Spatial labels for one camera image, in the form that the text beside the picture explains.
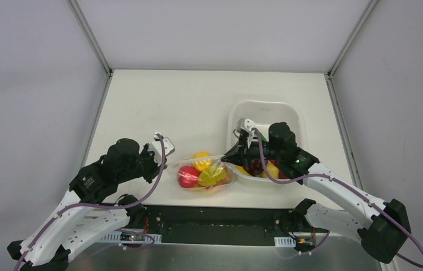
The yellow pear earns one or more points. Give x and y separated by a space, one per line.
202 164

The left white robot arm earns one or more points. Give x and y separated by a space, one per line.
81 218

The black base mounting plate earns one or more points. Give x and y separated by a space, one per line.
218 226

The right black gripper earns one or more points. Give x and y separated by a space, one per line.
244 150

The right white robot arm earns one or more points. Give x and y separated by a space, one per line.
380 227

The white plastic basket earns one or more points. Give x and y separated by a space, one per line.
264 114

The red apple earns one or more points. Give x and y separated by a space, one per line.
188 176

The large yellow banana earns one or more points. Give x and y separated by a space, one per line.
243 171

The yellow potato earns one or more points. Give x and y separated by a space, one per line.
272 170

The clear zip top bag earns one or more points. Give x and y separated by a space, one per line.
221 185

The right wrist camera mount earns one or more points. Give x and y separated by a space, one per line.
247 128

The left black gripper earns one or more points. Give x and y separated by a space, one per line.
151 163

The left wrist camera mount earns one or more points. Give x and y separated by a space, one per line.
161 148

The purple grape bunch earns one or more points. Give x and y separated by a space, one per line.
256 168

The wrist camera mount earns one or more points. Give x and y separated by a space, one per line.
161 148
247 128

